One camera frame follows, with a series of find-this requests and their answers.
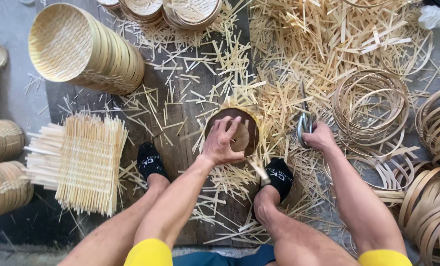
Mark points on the person's left hand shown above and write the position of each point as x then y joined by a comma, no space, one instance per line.
218,146

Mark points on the person's right hand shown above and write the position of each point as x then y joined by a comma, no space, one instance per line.
321,137

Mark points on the person's right fingers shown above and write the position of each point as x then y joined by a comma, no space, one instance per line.
309,138

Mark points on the metal shears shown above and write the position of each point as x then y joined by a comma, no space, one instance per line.
304,122

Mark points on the pale round wooden presser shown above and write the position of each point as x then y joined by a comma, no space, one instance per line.
242,136

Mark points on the person's black right sock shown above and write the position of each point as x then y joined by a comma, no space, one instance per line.
279,177

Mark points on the person's black sock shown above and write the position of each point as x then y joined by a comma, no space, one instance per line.
150,162
279,177

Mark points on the pale bamboo stick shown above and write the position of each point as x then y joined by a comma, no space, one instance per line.
262,173

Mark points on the round brown wooden mould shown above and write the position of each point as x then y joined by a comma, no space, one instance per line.
250,125

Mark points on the pile of thin bamboo hoops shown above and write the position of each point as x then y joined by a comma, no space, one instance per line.
371,107

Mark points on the heap of bamboo strip offcuts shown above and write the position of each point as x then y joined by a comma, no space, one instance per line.
290,62

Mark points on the person's right leg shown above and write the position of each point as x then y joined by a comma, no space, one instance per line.
297,240

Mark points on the person's leg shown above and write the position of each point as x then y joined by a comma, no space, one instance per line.
297,240
120,232

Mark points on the bundle of wide bamboo rings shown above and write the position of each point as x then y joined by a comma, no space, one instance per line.
432,214
439,122

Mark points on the large single bamboo hoop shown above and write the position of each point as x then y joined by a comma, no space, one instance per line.
425,61

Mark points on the dark wooden plank board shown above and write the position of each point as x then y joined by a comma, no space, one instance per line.
168,147

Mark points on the person's yellow right sleeve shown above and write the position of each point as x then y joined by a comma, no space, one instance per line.
384,258

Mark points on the person's yellow sleeve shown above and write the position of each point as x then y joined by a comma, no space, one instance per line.
148,254
384,258

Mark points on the person's teal shorts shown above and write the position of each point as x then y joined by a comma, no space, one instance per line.
220,258

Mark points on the person's black left sock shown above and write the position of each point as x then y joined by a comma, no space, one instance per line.
150,162

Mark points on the stack of round woven trays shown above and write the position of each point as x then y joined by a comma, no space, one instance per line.
142,9
192,13
109,3

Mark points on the white crumpled cloth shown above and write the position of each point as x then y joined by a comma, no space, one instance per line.
431,16

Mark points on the person's yellow left sleeve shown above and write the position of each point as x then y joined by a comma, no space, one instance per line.
148,254

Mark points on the person's left leg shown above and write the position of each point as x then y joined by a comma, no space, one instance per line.
120,232

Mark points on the stack of square woven mats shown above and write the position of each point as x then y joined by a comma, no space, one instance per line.
83,162

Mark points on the long stack of woven baskets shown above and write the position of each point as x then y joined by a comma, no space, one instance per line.
90,51

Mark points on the tied stack of woven baskets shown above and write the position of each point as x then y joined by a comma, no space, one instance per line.
2,142
6,190

